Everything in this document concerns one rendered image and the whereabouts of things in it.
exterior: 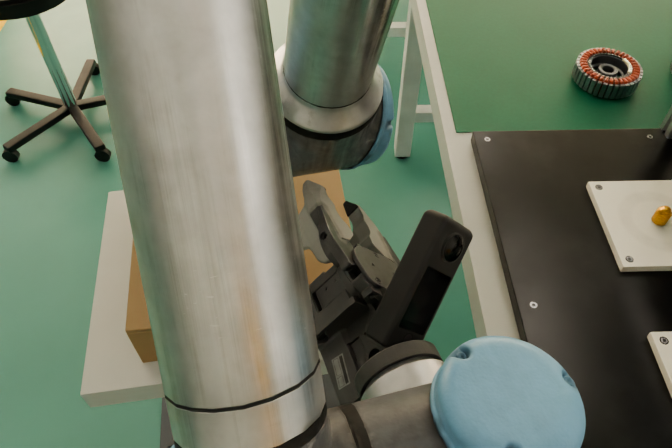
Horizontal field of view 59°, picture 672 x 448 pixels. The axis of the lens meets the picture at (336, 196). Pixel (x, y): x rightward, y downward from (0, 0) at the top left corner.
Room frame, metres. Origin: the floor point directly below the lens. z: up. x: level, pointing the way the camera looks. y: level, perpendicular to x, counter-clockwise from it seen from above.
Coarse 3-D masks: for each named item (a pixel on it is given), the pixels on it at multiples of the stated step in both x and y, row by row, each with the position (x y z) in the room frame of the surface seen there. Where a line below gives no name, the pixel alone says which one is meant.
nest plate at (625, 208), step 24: (600, 192) 0.56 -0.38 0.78; (624, 192) 0.56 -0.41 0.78; (648, 192) 0.56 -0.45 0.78; (600, 216) 0.52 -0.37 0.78; (624, 216) 0.51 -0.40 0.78; (648, 216) 0.51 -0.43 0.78; (624, 240) 0.47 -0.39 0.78; (648, 240) 0.47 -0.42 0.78; (624, 264) 0.43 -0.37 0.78; (648, 264) 0.43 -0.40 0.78
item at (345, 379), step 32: (320, 288) 0.28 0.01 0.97; (352, 288) 0.26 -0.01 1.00; (384, 288) 0.26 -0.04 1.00; (320, 320) 0.25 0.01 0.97; (352, 320) 0.25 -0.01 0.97; (320, 352) 0.23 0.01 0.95; (352, 352) 0.22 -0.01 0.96; (384, 352) 0.20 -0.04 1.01; (416, 352) 0.20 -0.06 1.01; (352, 384) 0.19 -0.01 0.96
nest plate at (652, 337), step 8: (648, 336) 0.34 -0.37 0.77; (656, 336) 0.33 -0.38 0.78; (664, 336) 0.33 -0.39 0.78; (656, 344) 0.32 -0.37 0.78; (664, 344) 0.32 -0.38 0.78; (656, 352) 0.31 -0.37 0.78; (664, 352) 0.31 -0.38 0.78; (656, 360) 0.31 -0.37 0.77; (664, 360) 0.30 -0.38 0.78; (664, 368) 0.29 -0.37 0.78; (664, 376) 0.29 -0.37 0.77
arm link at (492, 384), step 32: (480, 352) 0.14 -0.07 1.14; (512, 352) 0.14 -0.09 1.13; (544, 352) 0.14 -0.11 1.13; (448, 384) 0.12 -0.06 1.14; (480, 384) 0.12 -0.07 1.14; (512, 384) 0.12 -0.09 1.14; (544, 384) 0.12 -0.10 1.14; (384, 416) 0.11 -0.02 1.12; (416, 416) 0.11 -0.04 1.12; (448, 416) 0.10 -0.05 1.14; (480, 416) 0.10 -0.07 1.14; (512, 416) 0.10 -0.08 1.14; (544, 416) 0.10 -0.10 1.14; (576, 416) 0.10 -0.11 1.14
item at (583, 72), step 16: (592, 48) 0.91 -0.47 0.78; (608, 48) 0.90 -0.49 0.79; (576, 64) 0.86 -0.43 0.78; (592, 64) 0.88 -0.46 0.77; (608, 64) 0.87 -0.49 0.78; (624, 64) 0.86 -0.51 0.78; (576, 80) 0.85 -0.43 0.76; (592, 80) 0.82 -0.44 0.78; (608, 80) 0.81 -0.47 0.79; (624, 80) 0.81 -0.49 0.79; (608, 96) 0.80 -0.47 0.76; (624, 96) 0.80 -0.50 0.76
